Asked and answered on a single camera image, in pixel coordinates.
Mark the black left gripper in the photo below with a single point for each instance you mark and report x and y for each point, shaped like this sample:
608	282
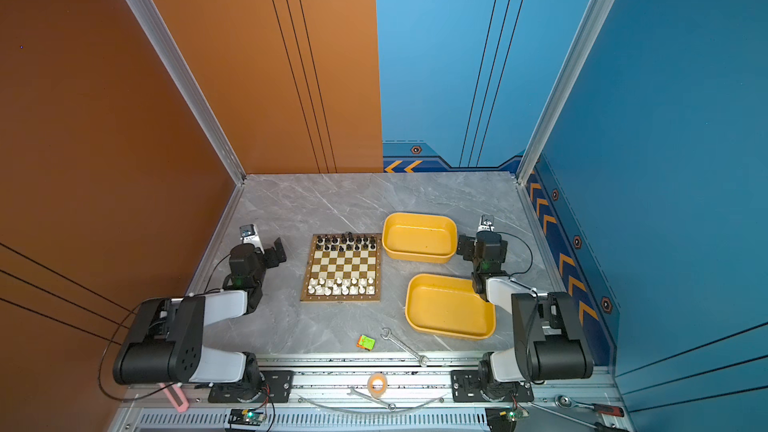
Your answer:
271	257

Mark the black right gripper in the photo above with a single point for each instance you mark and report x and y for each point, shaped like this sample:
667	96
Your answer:
467	244

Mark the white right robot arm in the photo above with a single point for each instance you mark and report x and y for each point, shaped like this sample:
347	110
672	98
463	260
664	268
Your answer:
549	342

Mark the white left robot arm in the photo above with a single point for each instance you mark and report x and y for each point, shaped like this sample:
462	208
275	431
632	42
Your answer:
165	343

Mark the wooden chess board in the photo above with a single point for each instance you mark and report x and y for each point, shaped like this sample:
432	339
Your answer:
343	267

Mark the green circuit board left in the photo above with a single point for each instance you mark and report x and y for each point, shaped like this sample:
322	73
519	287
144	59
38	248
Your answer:
239	418

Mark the green circuit board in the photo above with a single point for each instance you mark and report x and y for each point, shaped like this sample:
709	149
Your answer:
505	419
239	418

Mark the green circuit board right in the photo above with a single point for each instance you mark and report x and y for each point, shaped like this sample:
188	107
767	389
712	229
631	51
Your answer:
505	419

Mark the yellow tray far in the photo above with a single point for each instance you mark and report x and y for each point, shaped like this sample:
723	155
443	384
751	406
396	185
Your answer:
420	237

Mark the yellow tray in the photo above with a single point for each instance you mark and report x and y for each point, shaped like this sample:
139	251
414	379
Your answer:
448	306
420	237

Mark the yellow tray near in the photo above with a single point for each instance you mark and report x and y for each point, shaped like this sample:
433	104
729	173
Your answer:
448	306

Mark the silver wrench on table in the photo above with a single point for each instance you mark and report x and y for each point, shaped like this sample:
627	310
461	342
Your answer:
388	335

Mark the green orange small cube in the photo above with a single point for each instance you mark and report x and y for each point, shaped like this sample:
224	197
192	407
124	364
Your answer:
366	343

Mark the pink utility knife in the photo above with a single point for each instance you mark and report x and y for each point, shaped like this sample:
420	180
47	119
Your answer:
175	395

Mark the tape roll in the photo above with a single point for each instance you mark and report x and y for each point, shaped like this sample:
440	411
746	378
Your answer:
377	385

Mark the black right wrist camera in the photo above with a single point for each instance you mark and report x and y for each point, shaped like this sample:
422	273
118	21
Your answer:
486	223

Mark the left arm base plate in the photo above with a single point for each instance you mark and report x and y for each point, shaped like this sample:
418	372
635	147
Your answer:
272	386

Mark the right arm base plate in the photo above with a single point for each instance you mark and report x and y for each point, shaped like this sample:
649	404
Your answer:
470	386

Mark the red handled ratchet tool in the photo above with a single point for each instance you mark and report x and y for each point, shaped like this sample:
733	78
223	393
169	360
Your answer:
604	409

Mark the silver wrench on rail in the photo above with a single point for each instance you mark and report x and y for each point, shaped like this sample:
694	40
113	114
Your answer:
390	407

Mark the aluminium corner post right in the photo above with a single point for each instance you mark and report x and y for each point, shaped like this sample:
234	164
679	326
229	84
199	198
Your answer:
587	32

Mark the aluminium corner post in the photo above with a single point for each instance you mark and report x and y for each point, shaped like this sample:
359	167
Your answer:
587	32
154	27

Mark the aluminium corner post left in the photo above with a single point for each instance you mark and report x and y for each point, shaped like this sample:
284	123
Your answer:
154	27

